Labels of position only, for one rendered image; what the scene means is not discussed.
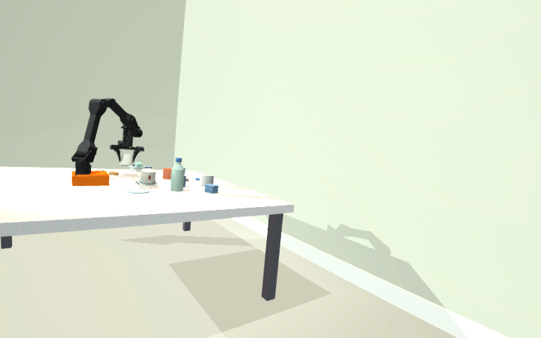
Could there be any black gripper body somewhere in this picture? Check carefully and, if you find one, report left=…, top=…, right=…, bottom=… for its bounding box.
left=110, top=137, right=144, bottom=151

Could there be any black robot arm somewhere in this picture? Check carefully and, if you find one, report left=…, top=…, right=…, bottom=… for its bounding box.
left=71, top=99, right=143, bottom=175

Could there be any small blue block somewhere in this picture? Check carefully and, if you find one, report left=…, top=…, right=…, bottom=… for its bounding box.
left=204, top=184, right=218, bottom=194

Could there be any orange cylinder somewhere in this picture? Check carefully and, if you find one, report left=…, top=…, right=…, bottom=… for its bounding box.
left=163, top=168, right=172, bottom=180

